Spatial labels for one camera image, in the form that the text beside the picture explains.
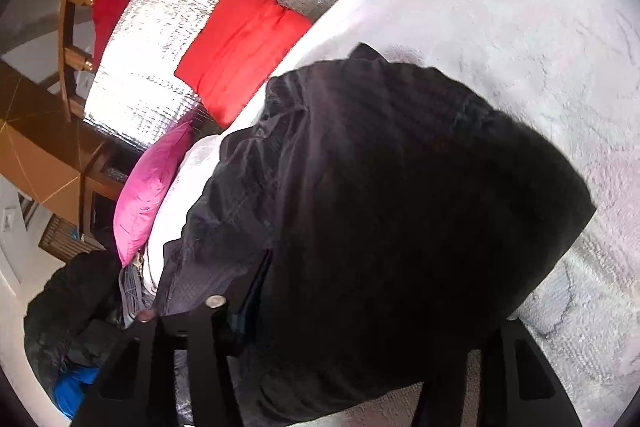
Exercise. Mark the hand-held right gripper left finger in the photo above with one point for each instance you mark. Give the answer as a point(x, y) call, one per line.
point(250, 307)

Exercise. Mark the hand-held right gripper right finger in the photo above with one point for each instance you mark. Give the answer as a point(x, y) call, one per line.
point(500, 372)

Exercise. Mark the black jacket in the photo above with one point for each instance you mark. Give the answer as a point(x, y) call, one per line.
point(375, 207)

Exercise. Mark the dark clothes pile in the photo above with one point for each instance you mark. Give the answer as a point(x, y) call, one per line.
point(75, 307)

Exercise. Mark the grey cloth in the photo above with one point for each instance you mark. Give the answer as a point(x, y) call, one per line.
point(132, 292)

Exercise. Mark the pink pillow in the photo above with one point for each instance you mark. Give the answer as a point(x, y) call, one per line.
point(150, 192)

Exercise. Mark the wooden table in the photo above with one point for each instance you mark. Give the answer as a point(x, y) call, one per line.
point(97, 187)

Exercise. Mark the wicker drawer unit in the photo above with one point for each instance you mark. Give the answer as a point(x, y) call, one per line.
point(67, 237)

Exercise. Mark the bright blue cloth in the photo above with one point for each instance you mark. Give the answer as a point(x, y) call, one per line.
point(75, 394)

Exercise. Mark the red pillow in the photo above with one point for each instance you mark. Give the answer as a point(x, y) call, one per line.
point(240, 52)

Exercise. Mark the silver insulation foil sheet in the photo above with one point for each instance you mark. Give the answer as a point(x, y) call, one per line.
point(165, 32)

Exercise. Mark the wooden headboard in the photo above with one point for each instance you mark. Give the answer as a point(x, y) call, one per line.
point(67, 22)

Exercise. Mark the white blanket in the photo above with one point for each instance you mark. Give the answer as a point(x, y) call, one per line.
point(500, 32)

